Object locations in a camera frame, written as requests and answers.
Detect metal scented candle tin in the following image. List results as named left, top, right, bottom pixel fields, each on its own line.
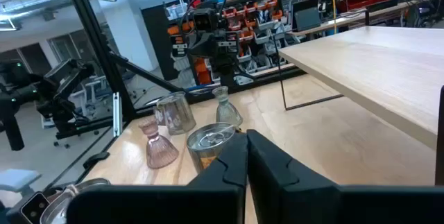
left=39, top=178, right=112, bottom=224
left=155, top=91, right=197, bottom=136
left=186, top=122, right=240, bottom=175

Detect black table-level camera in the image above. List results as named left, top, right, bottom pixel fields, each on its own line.
left=6, top=191, right=51, bottom=224

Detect blue chair seat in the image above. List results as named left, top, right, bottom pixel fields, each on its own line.
left=0, top=168, right=42, bottom=194

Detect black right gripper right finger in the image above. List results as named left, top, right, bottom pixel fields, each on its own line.
left=246, top=129, right=444, bottom=224

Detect black aluminium rig frame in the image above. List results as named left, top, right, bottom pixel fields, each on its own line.
left=44, top=0, right=308, bottom=193

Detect dark laptop screen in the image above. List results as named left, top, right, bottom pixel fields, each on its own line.
left=291, top=0, right=323, bottom=33

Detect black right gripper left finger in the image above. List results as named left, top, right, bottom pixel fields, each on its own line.
left=65, top=132, right=249, bottom=224

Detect wooden riser shelf black legs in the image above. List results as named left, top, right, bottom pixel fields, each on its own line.
left=273, top=26, right=444, bottom=187

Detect yellow hanging cord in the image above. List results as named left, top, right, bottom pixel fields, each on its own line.
left=330, top=0, right=338, bottom=35

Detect wooden workbench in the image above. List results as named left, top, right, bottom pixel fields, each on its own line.
left=286, top=0, right=444, bottom=40

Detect silver aluminium bracket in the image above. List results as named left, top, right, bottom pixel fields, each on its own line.
left=112, top=92, right=123, bottom=138

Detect pink glass candlestick holder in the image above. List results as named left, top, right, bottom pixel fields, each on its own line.
left=137, top=117, right=180, bottom=170

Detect black equipment on stand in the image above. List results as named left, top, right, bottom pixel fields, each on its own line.
left=0, top=58, right=96, bottom=152

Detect black rack with parts bins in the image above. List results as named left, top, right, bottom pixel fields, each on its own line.
left=165, top=0, right=296, bottom=87

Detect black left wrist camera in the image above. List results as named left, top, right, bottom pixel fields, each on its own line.
left=192, top=8, right=219, bottom=33

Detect green glass candlestick holder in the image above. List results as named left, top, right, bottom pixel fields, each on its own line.
left=212, top=85, right=244, bottom=127

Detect black mount bracket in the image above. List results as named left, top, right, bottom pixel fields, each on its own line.
left=82, top=151, right=111, bottom=170

